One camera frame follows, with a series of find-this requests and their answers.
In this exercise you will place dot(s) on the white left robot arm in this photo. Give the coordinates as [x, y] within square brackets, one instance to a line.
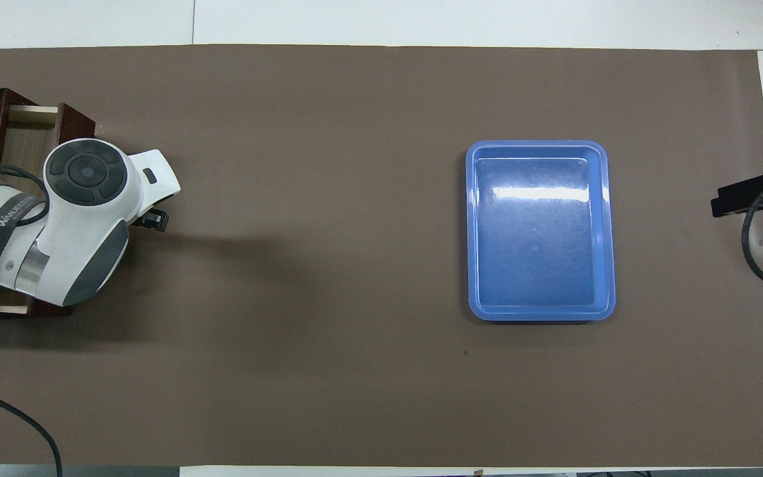
[83, 218]

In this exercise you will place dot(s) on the brown table mat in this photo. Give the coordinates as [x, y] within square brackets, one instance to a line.
[322, 265]

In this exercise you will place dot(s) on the blue plastic tray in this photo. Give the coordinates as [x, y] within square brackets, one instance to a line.
[540, 245]

